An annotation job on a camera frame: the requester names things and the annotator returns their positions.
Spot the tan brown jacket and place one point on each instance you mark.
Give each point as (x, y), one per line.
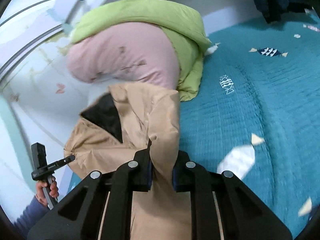
(129, 118)

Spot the teal candy-pattern bed cover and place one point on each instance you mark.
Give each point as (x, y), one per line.
(263, 80)

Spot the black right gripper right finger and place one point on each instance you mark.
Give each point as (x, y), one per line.
(222, 206)

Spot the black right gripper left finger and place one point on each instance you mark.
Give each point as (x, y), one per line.
(100, 206)

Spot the purple sleeve forearm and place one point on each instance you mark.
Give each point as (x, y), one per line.
(30, 216)

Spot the pink quilt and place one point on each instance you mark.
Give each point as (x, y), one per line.
(132, 51)

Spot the green quilt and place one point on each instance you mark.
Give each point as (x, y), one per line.
(183, 26)

